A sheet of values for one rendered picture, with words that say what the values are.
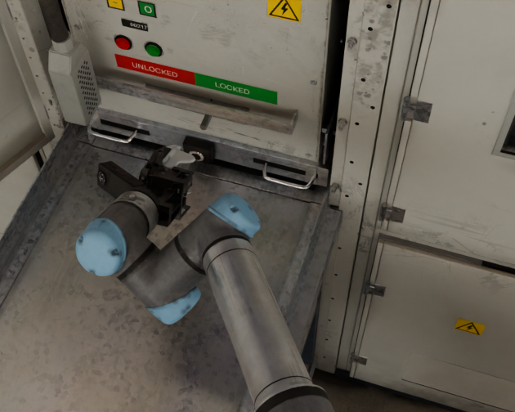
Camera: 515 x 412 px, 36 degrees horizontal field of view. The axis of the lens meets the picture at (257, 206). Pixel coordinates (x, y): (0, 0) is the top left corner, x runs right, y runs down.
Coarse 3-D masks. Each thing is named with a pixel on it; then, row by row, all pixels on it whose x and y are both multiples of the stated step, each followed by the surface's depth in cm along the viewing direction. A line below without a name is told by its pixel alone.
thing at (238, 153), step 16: (96, 112) 164; (112, 112) 163; (112, 128) 167; (128, 128) 165; (144, 128) 163; (160, 128) 161; (176, 128) 161; (160, 144) 166; (176, 144) 164; (224, 144) 158; (240, 144) 158; (224, 160) 163; (240, 160) 161; (256, 160) 160; (272, 160) 158; (288, 160) 156; (304, 160) 156; (320, 160) 156; (288, 176) 160; (304, 176) 158; (320, 176) 157
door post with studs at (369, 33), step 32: (352, 0) 114; (384, 0) 112; (352, 32) 119; (384, 32) 117; (352, 64) 125; (384, 64) 122; (352, 96) 131; (352, 128) 137; (352, 160) 144; (352, 192) 152; (352, 224) 161; (352, 256) 172
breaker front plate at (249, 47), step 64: (64, 0) 140; (128, 0) 135; (192, 0) 130; (256, 0) 126; (320, 0) 122; (192, 64) 143; (256, 64) 138; (320, 64) 133; (192, 128) 160; (256, 128) 153
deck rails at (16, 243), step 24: (72, 144) 167; (48, 168) 159; (72, 168) 165; (48, 192) 161; (24, 216) 154; (48, 216) 158; (312, 216) 157; (0, 240) 148; (24, 240) 155; (312, 240) 150; (0, 264) 150; (24, 264) 152; (0, 288) 149; (288, 288) 148; (288, 312) 141; (240, 408) 136
